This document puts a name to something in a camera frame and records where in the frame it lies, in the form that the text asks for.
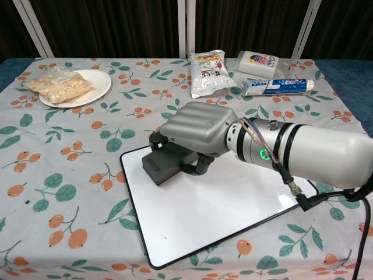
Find blue white toothpaste tube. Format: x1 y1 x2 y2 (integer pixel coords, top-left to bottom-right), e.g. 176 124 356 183
240 78 315 98

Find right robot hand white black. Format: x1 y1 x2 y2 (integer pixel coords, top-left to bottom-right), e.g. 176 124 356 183
148 101 243 177

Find white drawing board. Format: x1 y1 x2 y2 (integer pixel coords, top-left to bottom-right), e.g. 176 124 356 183
119 143 319 269

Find clear bag beige snacks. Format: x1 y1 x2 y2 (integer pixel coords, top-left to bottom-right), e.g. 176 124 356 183
24 65 92 105

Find silver white snack packet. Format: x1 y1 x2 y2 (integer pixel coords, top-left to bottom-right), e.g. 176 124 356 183
188 49 238 99

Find grey board eraser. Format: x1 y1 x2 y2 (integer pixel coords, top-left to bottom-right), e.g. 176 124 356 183
141 145 202 188

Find floral tablecloth orange green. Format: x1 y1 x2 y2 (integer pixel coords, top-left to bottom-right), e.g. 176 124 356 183
0 56 373 280

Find white pack in clear wrap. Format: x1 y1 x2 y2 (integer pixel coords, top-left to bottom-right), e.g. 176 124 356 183
234 50 293 80

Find white round plate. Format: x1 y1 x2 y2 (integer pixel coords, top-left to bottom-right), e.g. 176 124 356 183
38 69 112 109

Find white metal frame post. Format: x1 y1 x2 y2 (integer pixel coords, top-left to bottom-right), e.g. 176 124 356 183
177 0 196 60
290 0 323 61
12 0 55 58

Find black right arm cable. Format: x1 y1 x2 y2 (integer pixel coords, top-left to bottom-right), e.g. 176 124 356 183
273 162 373 280

